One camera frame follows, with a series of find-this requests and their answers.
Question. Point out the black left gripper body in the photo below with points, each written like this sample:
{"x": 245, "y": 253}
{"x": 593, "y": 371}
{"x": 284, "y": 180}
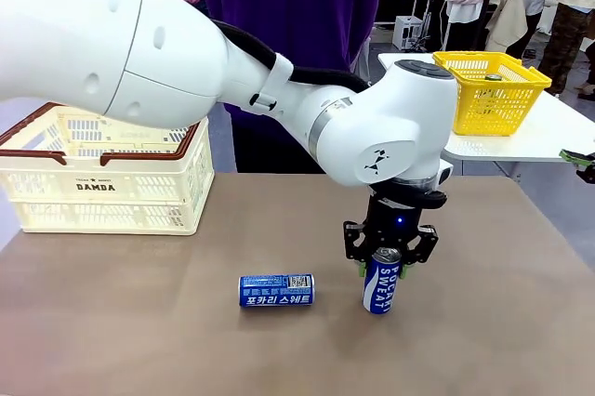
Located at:
{"x": 390, "y": 228}

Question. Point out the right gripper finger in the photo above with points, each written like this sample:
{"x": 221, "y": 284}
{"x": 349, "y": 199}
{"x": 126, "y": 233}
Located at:
{"x": 588, "y": 174}
{"x": 578, "y": 159}

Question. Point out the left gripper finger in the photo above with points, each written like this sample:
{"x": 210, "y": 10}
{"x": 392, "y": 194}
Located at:
{"x": 355, "y": 240}
{"x": 424, "y": 245}

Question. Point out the blue Pocari Sweat can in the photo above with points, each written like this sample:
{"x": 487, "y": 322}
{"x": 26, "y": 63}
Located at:
{"x": 279, "y": 299}
{"x": 381, "y": 294}

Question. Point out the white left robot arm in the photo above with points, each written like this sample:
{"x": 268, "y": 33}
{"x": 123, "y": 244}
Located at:
{"x": 93, "y": 19}

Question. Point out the yellow plastic basket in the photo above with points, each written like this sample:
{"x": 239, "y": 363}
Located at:
{"x": 502, "y": 112}

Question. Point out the white side table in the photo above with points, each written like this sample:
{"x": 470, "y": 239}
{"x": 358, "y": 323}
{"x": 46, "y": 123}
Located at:
{"x": 511, "y": 147}

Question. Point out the silver-topped can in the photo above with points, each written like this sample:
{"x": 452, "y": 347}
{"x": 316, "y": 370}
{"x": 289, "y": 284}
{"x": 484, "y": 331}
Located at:
{"x": 493, "y": 77}

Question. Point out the beige hanging coat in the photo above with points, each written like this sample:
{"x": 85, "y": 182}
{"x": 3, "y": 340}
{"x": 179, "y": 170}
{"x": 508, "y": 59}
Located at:
{"x": 509, "y": 15}

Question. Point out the black slanted pole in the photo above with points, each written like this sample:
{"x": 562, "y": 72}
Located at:
{"x": 488, "y": 1}

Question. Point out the white computer tower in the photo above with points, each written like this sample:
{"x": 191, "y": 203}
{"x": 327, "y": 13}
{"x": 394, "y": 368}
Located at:
{"x": 409, "y": 33}

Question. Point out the person in purple sweater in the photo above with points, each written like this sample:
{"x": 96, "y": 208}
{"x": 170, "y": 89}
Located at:
{"x": 302, "y": 5}

